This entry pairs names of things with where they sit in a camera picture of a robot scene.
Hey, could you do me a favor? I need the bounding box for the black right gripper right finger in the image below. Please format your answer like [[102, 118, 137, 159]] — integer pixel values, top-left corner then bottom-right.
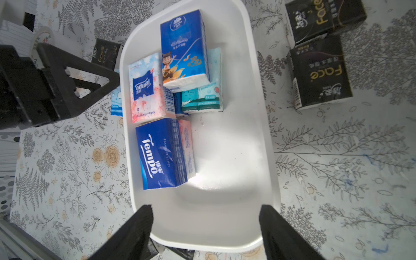
[[259, 204, 324, 260]]

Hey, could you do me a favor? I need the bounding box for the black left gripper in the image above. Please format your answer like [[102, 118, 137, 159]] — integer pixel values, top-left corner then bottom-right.
[[1, 43, 120, 130]]

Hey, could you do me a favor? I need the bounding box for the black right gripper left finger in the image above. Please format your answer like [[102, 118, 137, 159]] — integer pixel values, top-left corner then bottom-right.
[[89, 205, 154, 260]]

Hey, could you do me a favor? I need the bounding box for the light blue tissue pack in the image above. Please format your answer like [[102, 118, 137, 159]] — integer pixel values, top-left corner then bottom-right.
[[110, 86, 123, 117]]

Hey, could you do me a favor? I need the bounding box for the white plastic storage box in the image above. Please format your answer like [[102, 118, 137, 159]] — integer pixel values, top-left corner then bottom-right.
[[120, 1, 281, 252]]

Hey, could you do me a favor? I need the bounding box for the blue pink tissue pack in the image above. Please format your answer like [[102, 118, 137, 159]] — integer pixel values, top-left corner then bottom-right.
[[128, 53, 176, 125]]

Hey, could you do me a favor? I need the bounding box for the dark blue Tempo tissue pack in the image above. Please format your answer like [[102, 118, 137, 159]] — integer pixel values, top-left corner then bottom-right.
[[135, 118, 188, 190]]

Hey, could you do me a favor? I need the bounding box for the blue Vinda tissue pack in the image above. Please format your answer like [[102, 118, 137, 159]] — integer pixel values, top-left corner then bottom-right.
[[160, 10, 210, 93]]

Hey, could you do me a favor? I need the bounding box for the teal tissue pack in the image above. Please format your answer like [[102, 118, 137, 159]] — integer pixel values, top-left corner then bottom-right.
[[181, 48, 224, 114]]

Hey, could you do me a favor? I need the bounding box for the pink Tempo tissue pack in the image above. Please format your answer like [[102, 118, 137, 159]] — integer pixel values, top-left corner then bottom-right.
[[178, 120, 196, 180]]

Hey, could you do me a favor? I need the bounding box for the black tissue pack far left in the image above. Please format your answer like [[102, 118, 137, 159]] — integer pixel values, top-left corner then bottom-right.
[[91, 39, 124, 70]]

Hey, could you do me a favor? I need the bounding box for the black tissue pack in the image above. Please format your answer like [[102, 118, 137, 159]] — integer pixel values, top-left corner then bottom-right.
[[282, 0, 367, 49], [287, 35, 353, 110], [91, 39, 124, 70]]

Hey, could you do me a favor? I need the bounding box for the black tissue pack right lower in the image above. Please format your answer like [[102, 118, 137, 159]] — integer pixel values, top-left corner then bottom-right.
[[287, 35, 353, 110]]

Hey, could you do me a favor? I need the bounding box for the black tissue pack right upper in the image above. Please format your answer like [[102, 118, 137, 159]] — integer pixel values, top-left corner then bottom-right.
[[282, 0, 367, 49]]

